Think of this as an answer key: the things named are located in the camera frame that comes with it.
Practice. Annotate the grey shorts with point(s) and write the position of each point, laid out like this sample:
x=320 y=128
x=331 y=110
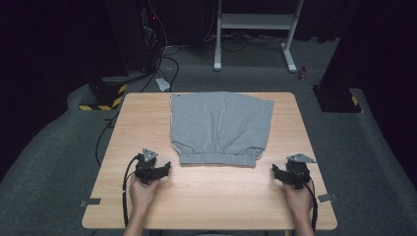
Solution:
x=219 y=124

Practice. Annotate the person's left hand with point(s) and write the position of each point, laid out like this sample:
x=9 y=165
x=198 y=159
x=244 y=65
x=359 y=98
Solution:
x=142 y=196

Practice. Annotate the black equipment rack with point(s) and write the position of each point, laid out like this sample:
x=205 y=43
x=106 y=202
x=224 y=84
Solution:
x=137 y=36

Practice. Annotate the white metal stand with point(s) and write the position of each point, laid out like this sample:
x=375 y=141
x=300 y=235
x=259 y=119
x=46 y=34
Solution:
x=255 y=21

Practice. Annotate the grey tape strip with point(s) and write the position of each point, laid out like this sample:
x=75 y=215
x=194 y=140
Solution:
x=91 y=202
x=327 y=197

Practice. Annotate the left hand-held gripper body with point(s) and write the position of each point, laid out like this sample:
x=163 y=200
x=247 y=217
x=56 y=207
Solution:
x=146 y=168

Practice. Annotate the black base with hazard stripes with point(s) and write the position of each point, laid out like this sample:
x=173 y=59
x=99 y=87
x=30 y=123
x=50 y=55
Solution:
x=337 y=100
x=105 y=95

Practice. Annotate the person's right hand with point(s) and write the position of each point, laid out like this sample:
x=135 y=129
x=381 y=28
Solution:
x=300 y=203

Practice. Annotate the small red object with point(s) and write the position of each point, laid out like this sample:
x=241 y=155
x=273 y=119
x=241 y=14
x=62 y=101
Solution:
x=303 y=72

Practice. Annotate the white paper scrap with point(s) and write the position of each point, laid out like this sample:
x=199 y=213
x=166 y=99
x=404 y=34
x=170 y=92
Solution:
x=163 y=84

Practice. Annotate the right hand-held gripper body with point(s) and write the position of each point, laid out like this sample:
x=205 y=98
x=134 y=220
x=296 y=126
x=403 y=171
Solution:
x=298 y=173

